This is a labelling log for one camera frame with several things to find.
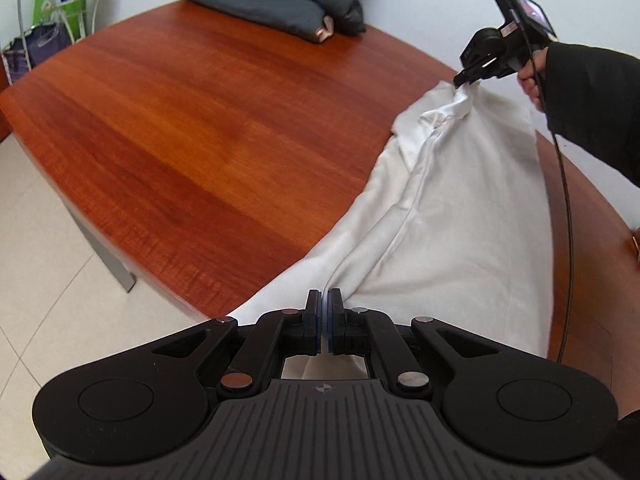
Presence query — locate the green bag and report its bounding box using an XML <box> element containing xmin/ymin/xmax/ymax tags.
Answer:
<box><xmin>32</xmin><ymin>0</ymin><xmax>91</xmax><ymax>43</ymax></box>

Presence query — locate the person's right hand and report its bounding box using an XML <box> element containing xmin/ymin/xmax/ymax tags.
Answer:
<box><xmin>516</xmin><ymin>46</ymin><xmax>551</xmax><ymax>113</ymax></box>

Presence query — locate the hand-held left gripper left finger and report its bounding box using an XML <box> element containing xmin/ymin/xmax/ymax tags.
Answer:
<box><xmin>150</xmin><ymin>289</ymin><xmax>325</xmax><ymax>403</ymax></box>

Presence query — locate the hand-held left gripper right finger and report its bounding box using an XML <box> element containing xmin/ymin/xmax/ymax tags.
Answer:
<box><xmin>325</xmin><ymin>287</ymin><xmax>493</xmax><ymax>403</ymax></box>

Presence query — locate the black cable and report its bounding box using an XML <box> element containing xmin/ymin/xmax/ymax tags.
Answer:
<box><xmin>509</xmin><ymin>6</ymin><xmax>573</xmax><ymax>363</ymax></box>

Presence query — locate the grey table leg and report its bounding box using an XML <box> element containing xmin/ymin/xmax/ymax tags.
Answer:
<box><xmin>65</xmin><ymin>205</ymin><xmax>138</xmax><ymax>293</ymax></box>

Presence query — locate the white metal stand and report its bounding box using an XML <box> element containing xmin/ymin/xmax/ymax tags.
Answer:
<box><xmin>42</xmin><ymin>0</ymin><xmax>121</xmax><ymax>41</ymax></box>

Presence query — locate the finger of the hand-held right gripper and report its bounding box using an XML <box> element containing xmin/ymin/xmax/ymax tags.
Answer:
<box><xmin>452</xmin><ymin>62</ymin><xmax>493</xmax><ymax>88</ymax></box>

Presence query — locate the white satin shirt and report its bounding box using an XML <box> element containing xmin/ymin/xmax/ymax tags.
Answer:
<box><xmin>225</xmin><ymin>80</ymin><xmax>553</xmax><ymax>381</ymax></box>

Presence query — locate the person's right forearm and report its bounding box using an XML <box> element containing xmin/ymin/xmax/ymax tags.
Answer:
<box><xmin>542</xmin><ymin>42</ymin><xmax>640</xmax><ymax>188</ymax></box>

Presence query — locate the shopping trolley with purple bag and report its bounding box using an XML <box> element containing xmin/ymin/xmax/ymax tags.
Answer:
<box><xmin>0</xmin><ymin>0</ymin><xmax>76</xmax><ymax>86</ymax></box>

